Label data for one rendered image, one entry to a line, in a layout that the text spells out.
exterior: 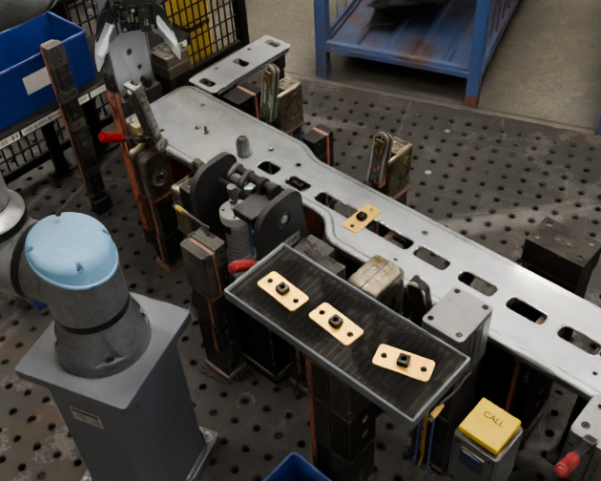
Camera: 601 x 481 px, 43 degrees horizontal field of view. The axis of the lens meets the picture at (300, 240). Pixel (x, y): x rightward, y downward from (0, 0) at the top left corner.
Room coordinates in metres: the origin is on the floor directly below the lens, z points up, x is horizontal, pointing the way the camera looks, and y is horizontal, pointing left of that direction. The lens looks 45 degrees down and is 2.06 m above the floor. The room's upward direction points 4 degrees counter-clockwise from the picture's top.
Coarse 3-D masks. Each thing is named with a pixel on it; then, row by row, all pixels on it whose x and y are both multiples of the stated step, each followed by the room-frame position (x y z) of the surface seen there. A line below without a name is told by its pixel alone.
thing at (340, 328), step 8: (328, 304) 0.76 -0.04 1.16; (312, 312) 0.75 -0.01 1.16; (328, 312) 0.75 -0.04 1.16; (336, 312) 0.75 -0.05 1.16; (320, 320) 0.74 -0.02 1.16; (328, 320) 0.73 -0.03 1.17; (336, 320) 0.73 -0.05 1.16; (344, 320) 0.73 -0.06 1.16; (328, 328) 0.72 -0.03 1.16; (336, 328) 0.72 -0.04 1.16; (344, 328) 0.72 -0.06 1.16; (352, 328) 0.71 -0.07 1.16; (360, 328) 0.71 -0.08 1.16; (336, 336) 0.70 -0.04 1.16; (344, 336) 0.70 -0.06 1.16; (352, 336) 0.70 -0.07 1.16; (360, 336) 0.70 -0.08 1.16; (344, 344) 0.69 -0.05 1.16
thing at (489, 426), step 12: (480, 408) 0.56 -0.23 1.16; (492, 408) 0.56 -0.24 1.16; (468, 420) 0.55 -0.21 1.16; (480, 420) 0.55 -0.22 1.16; (492, 420) 0.55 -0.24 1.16; (504, 420) 0.54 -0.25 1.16; (516, 420) 0.54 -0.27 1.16; (468, 432) 0.53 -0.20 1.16; (480, 432) 0.53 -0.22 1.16; (492, 432) 0.53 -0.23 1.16; (504, 432) 0.53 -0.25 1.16; (480, 444) 0.52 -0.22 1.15; (492, 444) 0.51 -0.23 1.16; (504, 444) 0.51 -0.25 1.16
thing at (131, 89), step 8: (144, 80) 1.35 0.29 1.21; (128, 88) 1.33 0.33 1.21; (136, 88) 1.33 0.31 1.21; (128, 96) 1.32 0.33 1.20; (136, 96) 1.32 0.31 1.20; (144, 96) 1.33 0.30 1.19; (136, 104) 1.33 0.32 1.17; (144, 104) 1.33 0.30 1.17; (136, 112) 1.34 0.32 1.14; (144, 112) 1.33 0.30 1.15; (152, 112) 1.34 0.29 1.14; (144, 120) 1.33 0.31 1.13; (152, 120) 1.34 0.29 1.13; (144, 128) 1.35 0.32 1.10; (152, 128) 1.33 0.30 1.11; (152, 136) 1.34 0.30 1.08; (160, 136) 1.35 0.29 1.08; (152, 144) 1.36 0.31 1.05
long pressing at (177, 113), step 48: (192, 96) 1.61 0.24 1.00; (192, 144) 1.41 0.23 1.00; (288, 144) 1.39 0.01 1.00; (336, 192) 1.21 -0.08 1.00; (336, 240) 1.06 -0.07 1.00; (384, 240) 1.06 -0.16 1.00; (432, 240) 1.05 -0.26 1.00; (432, 288) 0.92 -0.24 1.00; (528, 288) 0.91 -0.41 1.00; (528, 336) 0.80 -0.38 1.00; (576, 384) 0.70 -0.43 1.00
